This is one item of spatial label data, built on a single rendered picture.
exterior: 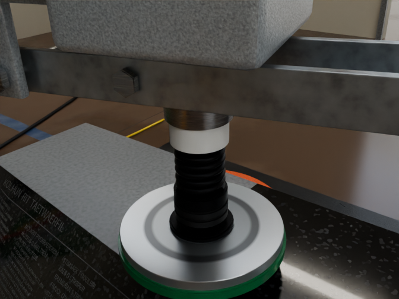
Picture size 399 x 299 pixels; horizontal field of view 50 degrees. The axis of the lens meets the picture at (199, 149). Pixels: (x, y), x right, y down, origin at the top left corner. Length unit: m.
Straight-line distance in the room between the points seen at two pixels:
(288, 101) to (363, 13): 5.14
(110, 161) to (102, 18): 0.50
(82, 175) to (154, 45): 0.49
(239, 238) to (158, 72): 0.24
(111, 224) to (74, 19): 0.37
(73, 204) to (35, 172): 0.14
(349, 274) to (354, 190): 1.75
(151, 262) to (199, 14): 0.30
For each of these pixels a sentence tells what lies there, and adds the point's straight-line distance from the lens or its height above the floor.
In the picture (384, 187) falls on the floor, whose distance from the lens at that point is 2.42.
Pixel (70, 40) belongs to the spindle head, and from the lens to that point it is 0.41.
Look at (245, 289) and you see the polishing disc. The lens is 0.51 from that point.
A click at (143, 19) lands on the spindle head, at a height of 1.16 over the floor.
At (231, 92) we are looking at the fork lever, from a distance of 0.40.
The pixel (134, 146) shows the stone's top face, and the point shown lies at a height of 0.82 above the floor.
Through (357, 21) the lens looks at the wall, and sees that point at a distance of 5.55.
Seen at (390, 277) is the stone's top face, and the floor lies 0.82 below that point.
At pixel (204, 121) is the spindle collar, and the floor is 1.04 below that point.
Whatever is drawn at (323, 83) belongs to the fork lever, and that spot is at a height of 1.11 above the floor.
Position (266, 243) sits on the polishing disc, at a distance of 0.54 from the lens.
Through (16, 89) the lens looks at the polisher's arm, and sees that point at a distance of 0.52.
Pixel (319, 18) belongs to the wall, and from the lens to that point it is 5.71.
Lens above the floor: 1.23
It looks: 28 degrees down
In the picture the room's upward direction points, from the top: 1 degrees counter-clockwise
